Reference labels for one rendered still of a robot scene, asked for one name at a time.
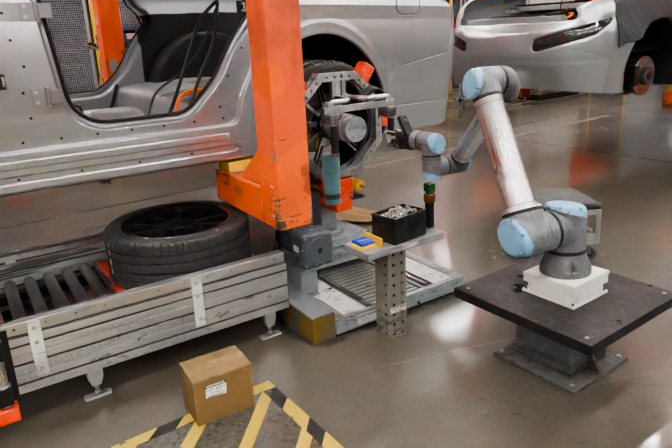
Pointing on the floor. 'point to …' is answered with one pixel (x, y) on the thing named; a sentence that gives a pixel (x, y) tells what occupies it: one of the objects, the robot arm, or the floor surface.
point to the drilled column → (391, 295)
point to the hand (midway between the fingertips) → (388, 130)
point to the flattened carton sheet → (355, 215)
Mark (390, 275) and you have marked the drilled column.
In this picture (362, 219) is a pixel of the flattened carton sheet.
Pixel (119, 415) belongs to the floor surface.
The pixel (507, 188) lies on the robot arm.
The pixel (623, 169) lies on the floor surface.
